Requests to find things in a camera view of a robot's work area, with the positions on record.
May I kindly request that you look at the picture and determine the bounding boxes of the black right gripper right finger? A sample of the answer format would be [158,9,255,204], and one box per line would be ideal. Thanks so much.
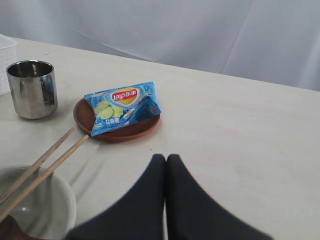
[165,154,271,240]

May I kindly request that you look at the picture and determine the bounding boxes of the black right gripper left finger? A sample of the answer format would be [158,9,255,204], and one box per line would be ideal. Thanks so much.
[65,154,166,240]

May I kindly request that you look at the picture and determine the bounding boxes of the wooden chopstick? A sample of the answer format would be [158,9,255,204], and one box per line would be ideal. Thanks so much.
[0,135,89,222]
[0,127,75,205]

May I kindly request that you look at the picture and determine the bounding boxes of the blue chips bag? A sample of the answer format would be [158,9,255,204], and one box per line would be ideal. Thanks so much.
[84,81,161,137]

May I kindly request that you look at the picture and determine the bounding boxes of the brown wooden plate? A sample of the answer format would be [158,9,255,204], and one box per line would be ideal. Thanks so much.
[73,98,161,143]

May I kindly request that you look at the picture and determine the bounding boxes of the brown wooden spoon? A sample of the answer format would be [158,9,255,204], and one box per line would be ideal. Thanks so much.
[0,214,66,240]

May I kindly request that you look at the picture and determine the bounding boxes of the dark foil packet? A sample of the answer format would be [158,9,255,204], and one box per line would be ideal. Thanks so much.
[6,60,58,120]

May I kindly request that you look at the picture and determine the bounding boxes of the white perforated plastic basket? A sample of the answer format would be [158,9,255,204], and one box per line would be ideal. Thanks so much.
[0,34,18,96]

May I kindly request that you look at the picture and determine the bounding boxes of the white curtain backdrop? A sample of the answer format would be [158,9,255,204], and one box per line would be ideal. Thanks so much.
[0,0,320,91]

